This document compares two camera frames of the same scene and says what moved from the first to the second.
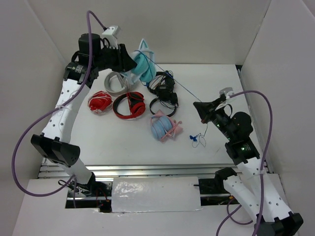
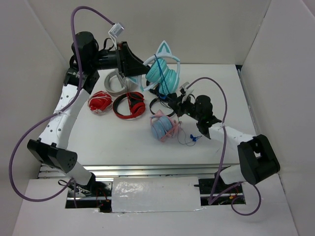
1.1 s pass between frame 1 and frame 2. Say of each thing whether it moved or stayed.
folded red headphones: stayed
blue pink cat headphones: stayed
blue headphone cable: moved
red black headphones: stayed
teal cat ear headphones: moved
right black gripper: moved
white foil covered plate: stayed
